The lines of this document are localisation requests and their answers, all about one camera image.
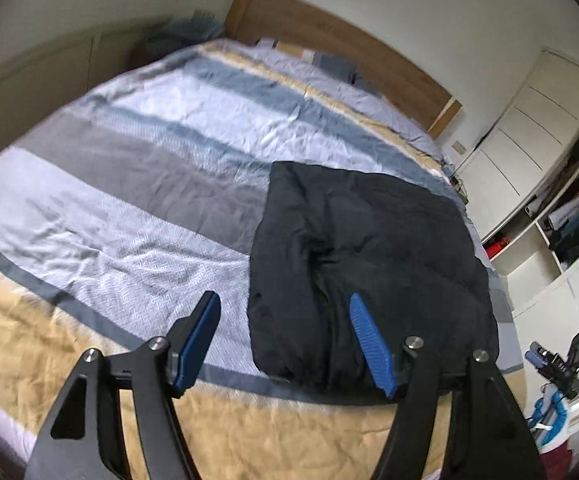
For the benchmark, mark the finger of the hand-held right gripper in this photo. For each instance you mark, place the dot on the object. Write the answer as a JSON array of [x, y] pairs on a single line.
[[542, 359]]

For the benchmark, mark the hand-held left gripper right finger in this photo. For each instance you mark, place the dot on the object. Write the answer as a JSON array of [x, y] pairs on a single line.
[[372, 345]]

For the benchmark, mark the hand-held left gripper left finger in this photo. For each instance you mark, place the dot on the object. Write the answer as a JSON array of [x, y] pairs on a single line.
[[197, 345]]

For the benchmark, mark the black puffer coat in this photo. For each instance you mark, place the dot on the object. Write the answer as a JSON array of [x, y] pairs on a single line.
[[369, 240]]

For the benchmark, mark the person's right hand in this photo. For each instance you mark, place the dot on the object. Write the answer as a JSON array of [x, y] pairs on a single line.
[[549, 415]]

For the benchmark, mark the red box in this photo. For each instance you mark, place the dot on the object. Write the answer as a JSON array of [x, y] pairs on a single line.
[[495, 249]]

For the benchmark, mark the bed with striped duvet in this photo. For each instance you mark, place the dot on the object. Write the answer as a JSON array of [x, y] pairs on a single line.
[[144, 170]]

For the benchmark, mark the white wardrobe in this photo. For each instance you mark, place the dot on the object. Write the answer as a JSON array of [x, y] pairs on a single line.
[[534, 125]]

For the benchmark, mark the blue grey pillow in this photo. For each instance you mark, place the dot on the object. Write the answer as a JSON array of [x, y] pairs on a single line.
[[338, 67]]

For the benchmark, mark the wooden headboard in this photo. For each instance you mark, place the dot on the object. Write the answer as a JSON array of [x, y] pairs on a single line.
[[349, 45]]

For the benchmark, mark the low beige cabinet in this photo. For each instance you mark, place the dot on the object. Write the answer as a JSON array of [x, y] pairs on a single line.
[[44, 80]]

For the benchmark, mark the striped pillow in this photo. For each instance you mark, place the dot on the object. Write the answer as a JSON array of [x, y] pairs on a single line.
[[284, 49]]

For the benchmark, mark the blue cloth pile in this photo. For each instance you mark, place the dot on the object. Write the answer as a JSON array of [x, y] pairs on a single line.
[[189, 30]]

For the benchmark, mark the beige wall switch plate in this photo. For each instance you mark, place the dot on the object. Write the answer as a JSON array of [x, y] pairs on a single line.
[[459, 148]]

